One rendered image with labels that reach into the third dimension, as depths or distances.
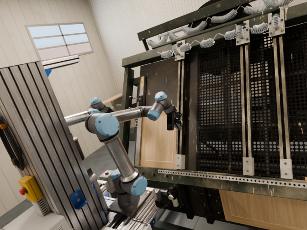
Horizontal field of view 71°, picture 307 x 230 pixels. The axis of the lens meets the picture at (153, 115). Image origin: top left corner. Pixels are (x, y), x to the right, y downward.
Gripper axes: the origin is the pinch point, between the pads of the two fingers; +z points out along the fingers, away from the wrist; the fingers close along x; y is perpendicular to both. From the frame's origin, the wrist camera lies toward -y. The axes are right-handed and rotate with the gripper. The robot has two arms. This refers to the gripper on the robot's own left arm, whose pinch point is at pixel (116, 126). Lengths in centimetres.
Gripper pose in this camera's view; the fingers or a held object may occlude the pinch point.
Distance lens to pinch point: 206.9
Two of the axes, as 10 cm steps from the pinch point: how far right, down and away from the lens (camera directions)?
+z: 5.0, 6.2, 6.0
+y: 4.9, -7.7, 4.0
